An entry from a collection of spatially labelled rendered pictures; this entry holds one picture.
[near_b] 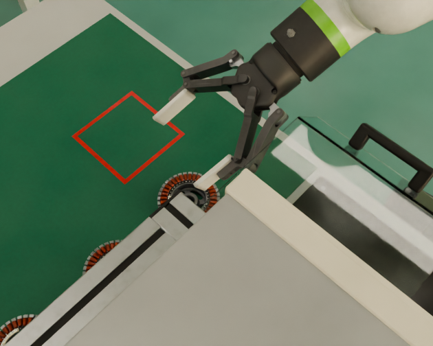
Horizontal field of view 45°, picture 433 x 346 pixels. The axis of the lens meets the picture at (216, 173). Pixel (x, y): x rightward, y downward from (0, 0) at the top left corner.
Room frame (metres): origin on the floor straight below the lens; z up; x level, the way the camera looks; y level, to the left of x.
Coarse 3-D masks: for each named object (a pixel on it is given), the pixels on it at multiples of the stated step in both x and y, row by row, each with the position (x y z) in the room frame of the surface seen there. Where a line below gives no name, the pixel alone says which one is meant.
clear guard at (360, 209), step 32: (288, 128) 0.39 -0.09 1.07; (320, 128) 0.40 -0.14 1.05; (256, 160) 0.34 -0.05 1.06; (288, 160) 0.34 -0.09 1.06; (320, 160) 0.34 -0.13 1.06; (352, 160) 0.34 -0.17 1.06; (224, 192) 0.30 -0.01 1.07; (288, 192) 0.30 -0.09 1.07; (320, 192) 0.30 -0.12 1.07; (352, 192) 0.30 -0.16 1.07; (384, 192) 0.30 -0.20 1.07; (320, 224) 0.26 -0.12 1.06; (352, 224) 0.26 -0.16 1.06; (384, 224) 0.26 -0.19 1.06; (416, 224) 0.26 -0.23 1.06; (384, 256) 0.22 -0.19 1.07; (416, 256) 0.22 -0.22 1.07; (416, 288) 0.18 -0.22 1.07
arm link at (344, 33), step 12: (312, 0) 0.56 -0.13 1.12; (324, 0) 0.55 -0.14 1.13; (336, 0) 0.54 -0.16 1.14; (312, 12) 0.54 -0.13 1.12; (324, 12) 0.53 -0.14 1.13; (336, 12) 0.53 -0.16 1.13; (324, 24) 0.52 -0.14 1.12; (336, 24) 0.52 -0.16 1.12; (348, 24) 0.52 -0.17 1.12; (336, 36) 0.51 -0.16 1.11; (348, 36) 0.51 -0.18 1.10; (360, 36) 0.52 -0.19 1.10; (336, 48) 0.50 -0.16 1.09; (348, 48) 0.51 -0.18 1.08
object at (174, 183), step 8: (176, 176) 0.48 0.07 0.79; (184, 176) 0.48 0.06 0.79; (192, 176) 0.48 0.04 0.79; (200, 176) 0.48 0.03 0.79; (168, 184) 0.47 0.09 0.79; (176, 184) 0.47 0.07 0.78; (184, 184) 0.47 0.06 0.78; (192, 184) 0.47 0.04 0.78; (160, 192) 0.45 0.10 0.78; (168, 192) 0.45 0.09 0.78; (184, 192) 0.46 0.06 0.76; (200, 192) 0.46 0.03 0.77; (208, 192) 0.45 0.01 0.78; (160, 200) 0.43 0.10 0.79; (192, 200) 0.44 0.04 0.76; (200, 200) 0.44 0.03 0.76
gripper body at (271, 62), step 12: (264, 48) 0.53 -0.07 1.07; (252, 60) 0.52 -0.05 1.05; (264, 60) 0.50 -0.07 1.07; (276, 60) 0.50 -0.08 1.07; (240, 72) 0.52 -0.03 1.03; (252, 72) 0.51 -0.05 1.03; (264, 72) 0.49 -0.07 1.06; (276, 72) 0.49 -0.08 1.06; (288, 72) 0.49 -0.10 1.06; (240, 84) 0.50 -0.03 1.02; (252, 84) 0.49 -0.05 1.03; (264, 84) 0.49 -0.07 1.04; (276, 84) 0.48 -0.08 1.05; (288, 84) 0.48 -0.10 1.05; (240, 96) 0.48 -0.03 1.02; (264, 96) 0.47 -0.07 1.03; (276, 96) 0.47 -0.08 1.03; (264, 108) 0.46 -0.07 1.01
